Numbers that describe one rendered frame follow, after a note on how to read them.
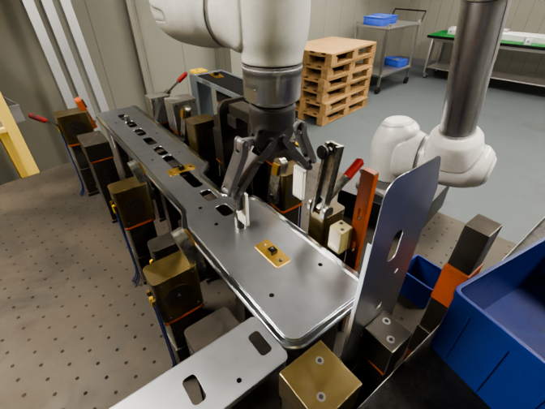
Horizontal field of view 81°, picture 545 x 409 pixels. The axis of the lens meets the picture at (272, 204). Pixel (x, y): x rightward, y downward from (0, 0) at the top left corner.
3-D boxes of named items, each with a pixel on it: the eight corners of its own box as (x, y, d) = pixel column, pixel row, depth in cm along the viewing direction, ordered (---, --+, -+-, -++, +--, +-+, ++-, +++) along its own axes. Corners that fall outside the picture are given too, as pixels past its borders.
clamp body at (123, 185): (129, 277, 104) (94, 187, 83) (164, 261, 110) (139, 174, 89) (135, 290, 100) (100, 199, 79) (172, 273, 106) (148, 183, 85)
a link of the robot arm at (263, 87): (229, 60, 48) (232, 100, 51) (265, 72, 42) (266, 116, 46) (276, 53, 52) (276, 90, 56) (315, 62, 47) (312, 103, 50)
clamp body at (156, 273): (162, 368, 80) (124, 273, 60) (204, 342, 86) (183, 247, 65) (173, 391, 76) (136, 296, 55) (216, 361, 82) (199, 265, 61)
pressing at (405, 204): (338, 365, 50) (382, 180, 30) (384, 325, 56) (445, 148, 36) (341, 368, 50) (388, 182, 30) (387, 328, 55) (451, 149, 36)
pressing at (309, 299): (87, 117, 140) (86, 113, 140) (138, 106, 152) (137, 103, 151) (290, 360, 52) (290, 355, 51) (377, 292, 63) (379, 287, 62)
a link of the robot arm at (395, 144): (377, 159, 134) (384, 107, 121) (422, 170, 124) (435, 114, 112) (360, 176, 124) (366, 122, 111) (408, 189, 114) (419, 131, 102)
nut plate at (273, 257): (254, 246, 72) (254, 243, 71) (267, 239, 74) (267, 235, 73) (277, 268, 67) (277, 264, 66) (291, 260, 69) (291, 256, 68)
